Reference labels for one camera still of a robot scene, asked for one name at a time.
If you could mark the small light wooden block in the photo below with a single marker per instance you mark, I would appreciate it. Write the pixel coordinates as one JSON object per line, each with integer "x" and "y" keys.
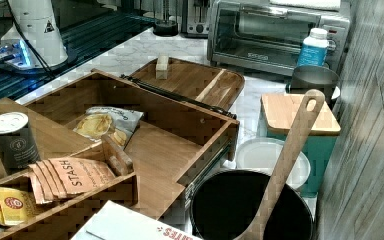
{"x": 161, "y": 68}

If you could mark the silver toaster oven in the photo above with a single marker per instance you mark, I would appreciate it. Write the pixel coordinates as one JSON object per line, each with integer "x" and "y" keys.
{"x": 259, "y": 35}

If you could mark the dark grey metal cup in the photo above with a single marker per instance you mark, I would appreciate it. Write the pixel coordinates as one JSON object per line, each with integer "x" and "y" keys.
{"x": 309, "y": 77}

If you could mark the white round lidded container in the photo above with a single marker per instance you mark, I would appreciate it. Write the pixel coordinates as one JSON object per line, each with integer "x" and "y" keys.
{"x": 262, "y": 154}

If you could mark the white blue supplement bottle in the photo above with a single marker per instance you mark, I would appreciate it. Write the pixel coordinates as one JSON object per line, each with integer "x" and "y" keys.
{"x": 314, "y": 48}

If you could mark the black silver toaster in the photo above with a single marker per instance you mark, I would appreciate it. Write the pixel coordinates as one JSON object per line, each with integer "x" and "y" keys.
{"x": 194, "y": 22}

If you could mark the cinnamon oat bites box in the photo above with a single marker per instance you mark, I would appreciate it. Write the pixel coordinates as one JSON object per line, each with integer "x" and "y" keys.
{"x": 116, "y": 222}

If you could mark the wooden spoon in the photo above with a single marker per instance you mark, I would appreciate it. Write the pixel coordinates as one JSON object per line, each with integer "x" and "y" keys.
{"x": 288, "y": 163}

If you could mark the black round pot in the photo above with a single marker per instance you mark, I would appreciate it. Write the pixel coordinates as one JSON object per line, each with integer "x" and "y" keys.
{"x": 224, "y": 205}

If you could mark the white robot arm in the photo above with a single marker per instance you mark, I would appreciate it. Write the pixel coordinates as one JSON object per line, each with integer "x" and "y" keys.
{"x": 35, "y": 29}

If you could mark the chips snack bag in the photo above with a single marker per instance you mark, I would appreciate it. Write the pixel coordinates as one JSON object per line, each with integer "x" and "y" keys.
{"x": 118, "y": 123}

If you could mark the yellow tea packets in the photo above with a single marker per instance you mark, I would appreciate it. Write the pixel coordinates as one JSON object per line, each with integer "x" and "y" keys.
{"x": 16, "y": 206}

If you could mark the orange Stash tea packets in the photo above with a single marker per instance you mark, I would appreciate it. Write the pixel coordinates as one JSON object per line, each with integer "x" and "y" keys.
{"x": 56, "y": 179}

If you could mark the teal canister with wooden lid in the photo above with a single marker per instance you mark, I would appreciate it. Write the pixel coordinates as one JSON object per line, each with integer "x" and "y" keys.
{"x": 279, "y": 110}

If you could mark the dark canister with white lid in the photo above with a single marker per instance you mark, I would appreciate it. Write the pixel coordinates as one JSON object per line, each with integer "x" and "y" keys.
{"x": 18, "y": 147}

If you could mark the wooden cutting board tray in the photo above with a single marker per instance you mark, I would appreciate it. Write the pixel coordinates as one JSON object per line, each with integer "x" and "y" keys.
{"x": 207, "y": 84}

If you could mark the wooden drawer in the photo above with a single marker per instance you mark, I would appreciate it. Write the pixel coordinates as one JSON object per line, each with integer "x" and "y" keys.
{"x": 175, "y": 141}

